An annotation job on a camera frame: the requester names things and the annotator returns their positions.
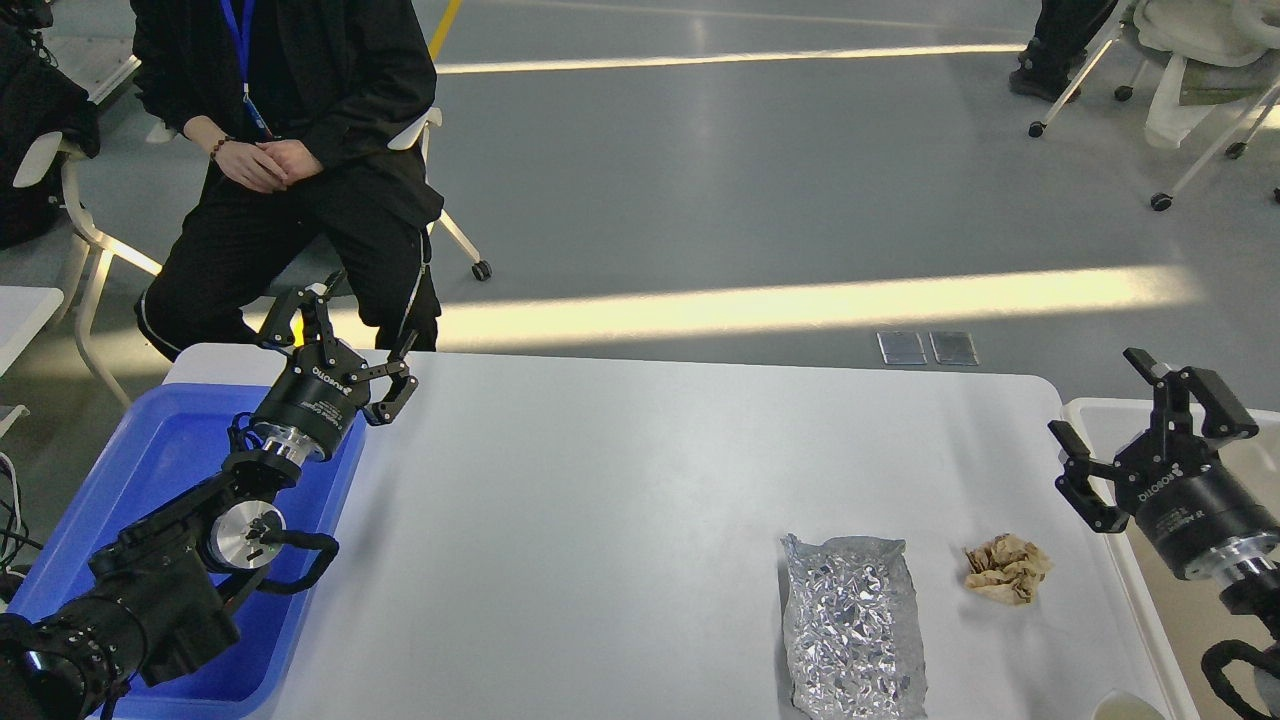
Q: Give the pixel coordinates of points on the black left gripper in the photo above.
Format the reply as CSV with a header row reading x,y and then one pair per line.
x,y
325,385

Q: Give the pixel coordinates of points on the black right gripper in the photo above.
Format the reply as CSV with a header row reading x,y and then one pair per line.
x,y
1201,520

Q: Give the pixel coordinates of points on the white paper cup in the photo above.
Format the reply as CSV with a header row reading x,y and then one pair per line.
x,y
1122,705

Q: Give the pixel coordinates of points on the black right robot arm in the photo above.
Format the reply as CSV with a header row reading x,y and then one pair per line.
x,y
1172,482

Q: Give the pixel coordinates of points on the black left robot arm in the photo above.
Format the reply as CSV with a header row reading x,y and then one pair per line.
x,y
166,590

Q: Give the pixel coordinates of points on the white plastic bin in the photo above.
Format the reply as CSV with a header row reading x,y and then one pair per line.
x,y
1178,619

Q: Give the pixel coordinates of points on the crumpled brown paper ball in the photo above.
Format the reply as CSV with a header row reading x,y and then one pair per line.
x,y
1007,569

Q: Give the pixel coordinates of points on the right metal floor plate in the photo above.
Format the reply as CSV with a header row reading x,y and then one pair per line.
x,y
954,348

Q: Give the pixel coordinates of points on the metal floor plate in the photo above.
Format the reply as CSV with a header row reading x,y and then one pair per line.
x,y
901,348
954,348

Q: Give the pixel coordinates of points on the white chair far left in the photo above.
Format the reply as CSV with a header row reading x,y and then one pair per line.
x,y
91,252

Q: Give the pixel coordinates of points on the seated person in black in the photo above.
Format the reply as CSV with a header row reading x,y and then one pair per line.
x,y
295,104

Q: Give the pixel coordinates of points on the left metal floor plate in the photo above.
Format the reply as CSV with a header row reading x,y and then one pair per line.
x,y
901,348

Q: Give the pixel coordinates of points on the white side table left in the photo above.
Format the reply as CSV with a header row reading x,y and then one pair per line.
x,y
24,312

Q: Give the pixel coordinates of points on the crumpled silver foil bag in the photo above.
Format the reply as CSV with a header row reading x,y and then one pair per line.
x,y
851,633

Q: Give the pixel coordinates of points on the black jacket on chair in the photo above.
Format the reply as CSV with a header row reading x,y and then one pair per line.
x,y
36,98

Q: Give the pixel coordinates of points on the white chair top right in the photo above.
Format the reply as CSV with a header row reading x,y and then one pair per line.
x,y
1203,54

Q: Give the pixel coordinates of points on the standing person legs background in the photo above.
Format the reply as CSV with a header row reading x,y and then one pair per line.
x,y
1062,33

